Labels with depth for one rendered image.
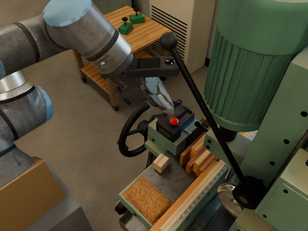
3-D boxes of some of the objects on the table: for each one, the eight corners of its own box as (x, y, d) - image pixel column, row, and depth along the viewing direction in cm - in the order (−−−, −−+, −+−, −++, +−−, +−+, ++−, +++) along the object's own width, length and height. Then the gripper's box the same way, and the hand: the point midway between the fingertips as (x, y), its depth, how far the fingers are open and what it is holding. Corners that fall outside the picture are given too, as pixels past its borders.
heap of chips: (141, 175, 88) (141, 169, 85) (174, 203, 82) (175, 198, 79) (121, 194, 84) (120, 188, 81) (154, 225, 77) (154, 220, 74)
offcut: (160, 159, 92) (160, 152, 89) (168, 164, 91) (169, 158, 88) (152, 167, 90) (152, 162, 87) (161, 173, 88) (161, 167, 85)
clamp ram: (186, 129, 100) (188, 113, 93) (202, 140, 97) (206, 124, 90) (170, 143, 96) (172, 128, 89) (186, 156, 92) (189, 140, 85)
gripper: (104, 58, 65) (154, 108, 78) (97, 83, 59) (152, 133, 72) (131, 41, 61) (180, 97, 74) (126, 66, 55) (180, 123, 68)
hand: (173, 108), depth 71 cm, fingers closed
